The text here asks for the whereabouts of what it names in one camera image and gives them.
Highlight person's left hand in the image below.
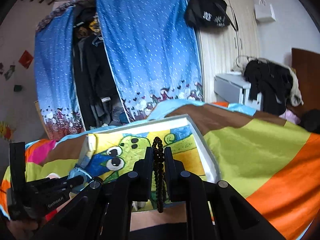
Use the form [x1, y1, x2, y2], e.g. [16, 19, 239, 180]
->
[6, 217, 47, 239]

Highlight white paper bag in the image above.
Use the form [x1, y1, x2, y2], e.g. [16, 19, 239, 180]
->
[254, 0, 276, 23]

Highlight yellow cartoon wall sticker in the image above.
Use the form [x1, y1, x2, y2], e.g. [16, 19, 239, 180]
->
[0, 121, 16, 142]

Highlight cartoon print cloth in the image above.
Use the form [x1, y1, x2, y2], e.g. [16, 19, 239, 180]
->
[78, 125, 207, 211]

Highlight colourful cartoon bedspread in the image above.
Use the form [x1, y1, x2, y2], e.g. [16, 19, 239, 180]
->
[0, 99, 320, 240]

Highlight dark hanging clothes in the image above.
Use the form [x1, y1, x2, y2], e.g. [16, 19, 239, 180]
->
[73, 4, 128, 130]

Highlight blue dotted wardrobe curtain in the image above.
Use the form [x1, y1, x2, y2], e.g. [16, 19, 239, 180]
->
[96, 0, 203, 121]
[34, 7, 85, 141]

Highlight white bedside cabinet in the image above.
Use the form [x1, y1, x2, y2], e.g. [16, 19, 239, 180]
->
[214, 73, 263, 111]

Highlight blue dotted wardrobe curtain right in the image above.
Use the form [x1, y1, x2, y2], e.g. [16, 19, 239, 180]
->
[96, 0, 203, 121]

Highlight red square wall decoration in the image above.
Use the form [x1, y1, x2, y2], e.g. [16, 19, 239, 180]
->
[18, 50, 34, 69]

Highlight black bead necklace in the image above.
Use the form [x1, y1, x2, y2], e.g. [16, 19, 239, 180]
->
[151, 136, 167, 214]

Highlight black drawstring bag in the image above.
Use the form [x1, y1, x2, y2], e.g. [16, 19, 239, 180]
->
[184, 0, 239, 32]

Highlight brown wooden headboard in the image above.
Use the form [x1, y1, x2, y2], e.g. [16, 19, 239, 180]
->
[289, 48, 320, 118]

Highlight blue dotted wardrobe curtain left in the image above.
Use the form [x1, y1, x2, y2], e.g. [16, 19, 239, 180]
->
[34, 7, 85, 141]

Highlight beige wooden wardrobe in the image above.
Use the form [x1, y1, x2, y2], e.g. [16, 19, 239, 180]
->
[188, 0, 260, 103]

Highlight pile of dark clothes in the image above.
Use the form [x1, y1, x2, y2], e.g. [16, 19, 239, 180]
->
[232, 56, 304, 116]

